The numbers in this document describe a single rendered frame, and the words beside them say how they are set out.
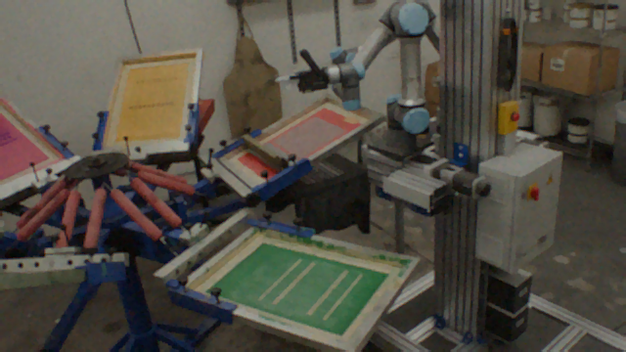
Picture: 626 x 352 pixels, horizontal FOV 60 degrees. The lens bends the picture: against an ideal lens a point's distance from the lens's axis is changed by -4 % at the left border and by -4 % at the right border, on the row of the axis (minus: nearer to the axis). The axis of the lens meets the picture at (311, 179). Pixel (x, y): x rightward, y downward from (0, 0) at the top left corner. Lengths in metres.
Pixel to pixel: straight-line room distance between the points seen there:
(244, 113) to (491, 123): 2.96
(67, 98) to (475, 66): 3.25
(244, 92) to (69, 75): 1.45
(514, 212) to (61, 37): 3.47
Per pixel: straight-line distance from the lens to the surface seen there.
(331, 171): 3.11
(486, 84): 2.38
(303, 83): 2.22
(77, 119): 4.72
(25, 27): 4.58
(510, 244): 2.52
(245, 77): 4.99
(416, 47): 2.32
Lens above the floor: 2.20
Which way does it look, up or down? 24 degrees down
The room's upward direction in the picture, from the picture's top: 6 degrees counter-clockwise
